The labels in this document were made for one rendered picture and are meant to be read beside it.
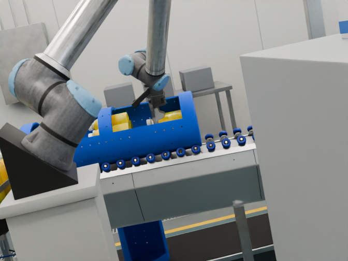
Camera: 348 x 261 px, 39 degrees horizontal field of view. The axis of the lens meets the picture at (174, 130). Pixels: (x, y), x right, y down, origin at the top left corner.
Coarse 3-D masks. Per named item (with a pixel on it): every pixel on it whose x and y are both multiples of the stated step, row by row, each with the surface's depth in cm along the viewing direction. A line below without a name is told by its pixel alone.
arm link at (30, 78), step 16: (80, 0) 176; (96, 0) 173; (112, 0) 176; (80, 16) 173; (96, 16) 174; (64, 32) 173; (80, 32) 173; (48, 48) 174; (64, 48) 172; (80, 48) 176; (16, 64) 174; (32, 64) 171; (48, 64) 170; (64, 64) 174; (16, 80) 171; (32, 80) 169; (48, 80) 170; (64, 80) 174; (16, 96) 174; (32, 96) 169
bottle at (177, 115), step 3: (168, 114) 239; (171, 114) 238; (174, 114) 238; (177, 114) 238; (180, 114) 237; (165, 117) 238; (168, 117) 237; (171, 117) 237; (174, 117) 237; (177, 117) 237; (180, 117) 237; (159, 120) 238; (162, 120) 238; (165, 120) 237; (168, 120) 237; (171, 120) 237
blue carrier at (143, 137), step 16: (176, 96) 250; (192, 96) 240; (112, 112) 254; (128, 112) 256; (144, 112) 257; (192, 112) 231; (32, 128) 257; (144, 128) 232; (160, 128) 232; (176, 128) 232; (192, 128) 232; (80, 144) 235; (96, 144) 234; (112, 144) 234; (128, 144) 234; (144, 144) 235; (160, 144) 235; (176, 144) 236; (192, 144) 238; (80, 160) 238; (96, 160) 239; (112, 160) 240; (128, 160) 244
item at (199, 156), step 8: (240, 144) 237; (248, 144) 236; (200, 152) 238; (208, 152) 237; (216, 152) 237; (224, 152) 236; (232, 152) 236; (168, 160) 239; (176, 160) 238; (184, 160) 237; (192, 160) 237; (120, 168) 240; (128, 168) 240; (136, 168) 239; (144, 168) 239; (152, 168) 238; (104, 176) 240; (112, 176) 239
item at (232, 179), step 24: (216, 144) 252; (168, 168) 238; (192, 168) 237; (216, 168) 236; (240, 168) 235; (120, 192) 239; (144, 192) 240; (168, 192) 240; (192, 192) 241; (216, 192) 242; (240, 192) 242; (120, 216) 247; (144, 216) 247; (168, 216) 248
